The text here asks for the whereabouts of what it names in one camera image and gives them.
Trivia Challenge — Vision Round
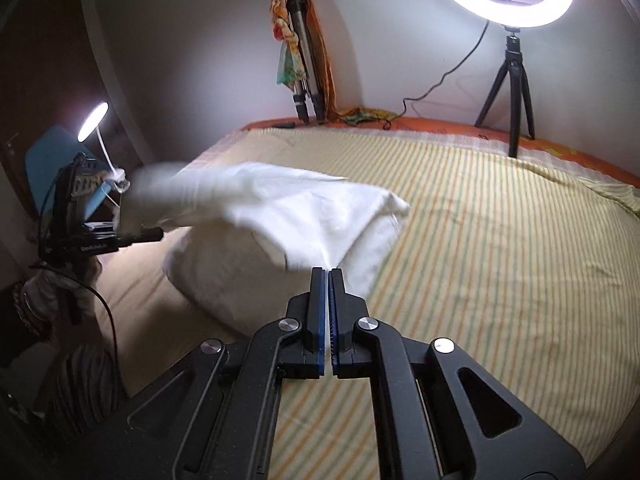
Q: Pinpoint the white long-sleeved shirt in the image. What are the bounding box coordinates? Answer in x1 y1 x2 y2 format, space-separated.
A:
118 162 410 335

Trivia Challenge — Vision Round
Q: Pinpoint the left hand white glove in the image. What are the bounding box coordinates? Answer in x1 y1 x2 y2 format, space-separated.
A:
21 257 102 323

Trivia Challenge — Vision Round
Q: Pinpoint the white clip desk lamp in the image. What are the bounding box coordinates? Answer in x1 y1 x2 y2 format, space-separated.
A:
77 101 130 194

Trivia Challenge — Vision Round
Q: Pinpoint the blue plastic chair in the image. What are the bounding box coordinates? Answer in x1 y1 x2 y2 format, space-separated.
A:
25 125 94 212

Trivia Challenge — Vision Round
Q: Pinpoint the yellow striped bed sheet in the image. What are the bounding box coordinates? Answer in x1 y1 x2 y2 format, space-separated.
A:
98 128 639 479

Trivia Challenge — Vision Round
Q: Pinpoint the folded silver tripod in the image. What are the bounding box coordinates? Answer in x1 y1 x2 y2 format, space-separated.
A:
286 0 326 124

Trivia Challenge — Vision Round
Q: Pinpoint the colourful patterned cloth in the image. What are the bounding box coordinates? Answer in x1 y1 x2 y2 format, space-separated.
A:
269 0 395 130

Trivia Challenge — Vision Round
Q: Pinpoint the black mini tripod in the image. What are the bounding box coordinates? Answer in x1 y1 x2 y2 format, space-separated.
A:
474 27 536 158

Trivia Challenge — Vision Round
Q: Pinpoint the orange mattress edge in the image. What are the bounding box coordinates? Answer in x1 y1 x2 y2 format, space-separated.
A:
230 119 639 190

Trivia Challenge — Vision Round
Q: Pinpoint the black ring light cable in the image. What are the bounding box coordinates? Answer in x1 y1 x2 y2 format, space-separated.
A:
380 19 492 131

